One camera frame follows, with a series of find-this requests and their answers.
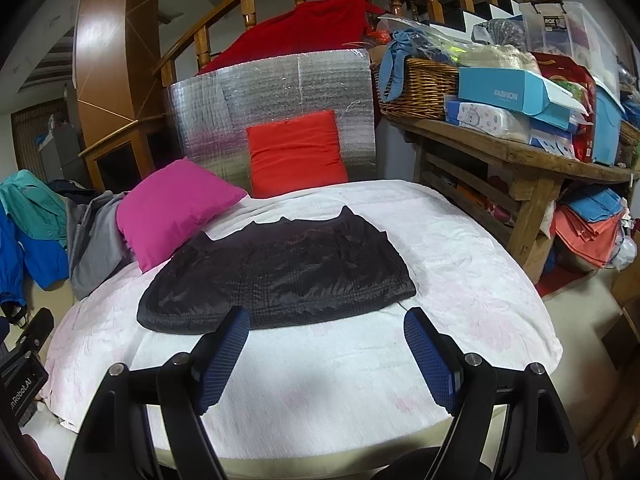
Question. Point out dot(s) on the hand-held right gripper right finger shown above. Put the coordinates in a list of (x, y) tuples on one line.
[(430, 360)]

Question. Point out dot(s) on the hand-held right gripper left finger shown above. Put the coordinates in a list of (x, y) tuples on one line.
[(222, 355)]

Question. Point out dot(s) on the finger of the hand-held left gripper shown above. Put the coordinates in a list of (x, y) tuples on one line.
[(35, 325)]

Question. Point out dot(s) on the dark puffer jacket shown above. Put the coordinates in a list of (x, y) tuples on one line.
[(290, 275)]

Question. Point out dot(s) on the blue and teal jacket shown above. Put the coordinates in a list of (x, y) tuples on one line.
[(40, 260)]

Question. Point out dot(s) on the grey garment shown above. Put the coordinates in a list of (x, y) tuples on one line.
[(95, 250)]

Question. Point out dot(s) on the white blanket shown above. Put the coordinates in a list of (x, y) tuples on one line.
[(325, 385)]

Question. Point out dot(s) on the dark navy garment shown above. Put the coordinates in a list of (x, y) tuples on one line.
[(67, 187)]

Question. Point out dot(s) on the pink pillow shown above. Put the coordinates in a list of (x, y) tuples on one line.
[(170, 205)]

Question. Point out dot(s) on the grey cabinet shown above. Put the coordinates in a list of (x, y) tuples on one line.
[(62, 150)]

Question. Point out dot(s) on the low wooden cabinet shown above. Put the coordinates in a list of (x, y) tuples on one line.
[(112, 162)]

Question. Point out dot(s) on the brown lattice door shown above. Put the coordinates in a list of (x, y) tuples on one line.
[(25, 145)]

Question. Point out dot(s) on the stack of coral cloths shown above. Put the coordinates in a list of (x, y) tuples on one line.
[(585, 237)]

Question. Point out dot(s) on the red pillow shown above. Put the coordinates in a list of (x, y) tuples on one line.
[(295, 155)]

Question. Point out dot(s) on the wooden table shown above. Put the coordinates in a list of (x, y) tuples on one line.
[(500, 152)]

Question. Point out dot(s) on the blue folded cloth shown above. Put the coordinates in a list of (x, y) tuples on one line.
[(595, 202)]

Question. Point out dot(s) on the white printed tissue pack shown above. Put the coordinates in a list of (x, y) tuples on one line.
[(485, 120)]

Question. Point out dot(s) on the white blue printed pack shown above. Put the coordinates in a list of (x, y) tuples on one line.
[(550, 140)]

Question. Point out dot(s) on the silver foil insulation mat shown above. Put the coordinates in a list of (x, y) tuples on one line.
[(280, 90)]

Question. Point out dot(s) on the blue cardboard box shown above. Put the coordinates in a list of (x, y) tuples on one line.
[(500, 92)]

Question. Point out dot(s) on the blue plastic bin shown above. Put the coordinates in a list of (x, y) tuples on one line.
[(607, 130)]

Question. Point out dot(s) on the brown curved stair panel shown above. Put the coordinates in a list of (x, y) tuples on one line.
[(115, 45)]

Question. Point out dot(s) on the small wicker basket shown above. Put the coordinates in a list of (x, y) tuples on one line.
[(631, 142)]

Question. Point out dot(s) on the cream fluffy cloth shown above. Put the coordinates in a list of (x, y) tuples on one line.
[(500, 57)]

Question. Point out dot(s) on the red printed bag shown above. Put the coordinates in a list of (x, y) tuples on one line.
[(570, 72)]

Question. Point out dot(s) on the clear plastic bag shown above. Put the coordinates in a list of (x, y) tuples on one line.
[(430, 27)]

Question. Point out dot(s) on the grey dotted cloth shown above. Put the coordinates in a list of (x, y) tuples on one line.
[(505, 35)]

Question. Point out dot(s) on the red cloth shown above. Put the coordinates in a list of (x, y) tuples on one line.
[(300, 25)]

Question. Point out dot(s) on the clear plastic storage box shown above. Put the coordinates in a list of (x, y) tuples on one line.
[(585, 35)]

